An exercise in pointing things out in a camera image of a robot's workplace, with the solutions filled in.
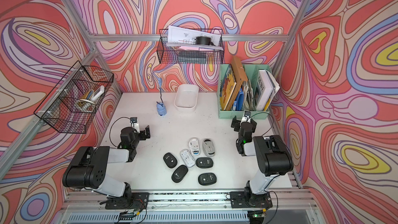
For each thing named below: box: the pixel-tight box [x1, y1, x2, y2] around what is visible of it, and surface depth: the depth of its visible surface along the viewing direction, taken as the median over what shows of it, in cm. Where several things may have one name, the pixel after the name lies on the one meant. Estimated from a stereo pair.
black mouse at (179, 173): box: [171, 164, 189, 184], surface depth 81 cm
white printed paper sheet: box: [165, 25, 224, 51], surface depth 87 cm
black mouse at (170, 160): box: [163, 152, 178, 169], surface depth 86 cm
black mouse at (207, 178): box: [197, 172, 218, 186], surface depth 80 cm
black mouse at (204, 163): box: [195, 157, 214, 169], surface depth 84 cm
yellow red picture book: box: [219, 63, 237, 111], surface depth 103 cm
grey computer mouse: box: [202, 138, 216, 158], surface depth 90 cm
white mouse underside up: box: [179, 148, 196, 168], surface depth 86 cm
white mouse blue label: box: [188, 137, 201, 157], surface depth 91 cm
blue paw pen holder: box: [156, 77, 167, 117], surface depth 104 cm
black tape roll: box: [195, 36, 216, 47], surface depth 84 cm
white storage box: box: [174, 84, 199, 112], surface depth 117 cm
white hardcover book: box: [254, 69, 281, 112], surface depth 93 cm
